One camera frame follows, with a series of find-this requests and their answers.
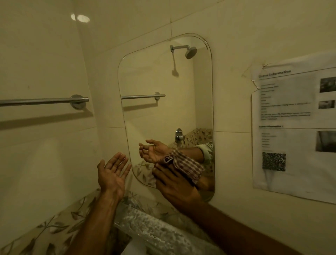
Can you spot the person's right hand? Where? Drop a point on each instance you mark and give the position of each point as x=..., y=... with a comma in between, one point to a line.
x=178, y=189

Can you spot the person's left hand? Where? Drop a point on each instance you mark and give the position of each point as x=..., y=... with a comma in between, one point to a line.
x=111, y=178

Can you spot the person's left little finger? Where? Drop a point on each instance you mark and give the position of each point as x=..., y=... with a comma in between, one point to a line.
x=127, y=172

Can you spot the person's left middle finger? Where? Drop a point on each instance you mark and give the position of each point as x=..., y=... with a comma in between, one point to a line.
x=120, y=163

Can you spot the person's right fingers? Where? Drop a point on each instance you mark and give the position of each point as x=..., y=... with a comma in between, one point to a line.
x=164, y=174

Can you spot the person's left thumb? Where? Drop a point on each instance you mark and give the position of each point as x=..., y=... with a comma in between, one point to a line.
x=101, y=165

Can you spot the checkered cleaning cloth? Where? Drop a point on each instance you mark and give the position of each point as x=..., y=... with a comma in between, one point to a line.
x=187, y=164

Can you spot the person's left forearm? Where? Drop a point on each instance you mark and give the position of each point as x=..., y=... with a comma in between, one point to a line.
x=97, y=226

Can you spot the person's right forearm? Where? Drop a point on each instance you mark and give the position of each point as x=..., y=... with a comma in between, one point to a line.
x=236, y=231

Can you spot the chrome towel bar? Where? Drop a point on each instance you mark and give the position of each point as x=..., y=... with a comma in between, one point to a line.
x=39, y=101

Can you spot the printed paper notice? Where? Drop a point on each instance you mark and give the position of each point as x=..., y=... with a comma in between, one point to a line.
x=294, y=131

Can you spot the rounded wall mirror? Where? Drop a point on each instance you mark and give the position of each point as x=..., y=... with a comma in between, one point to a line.
x=162, y=105

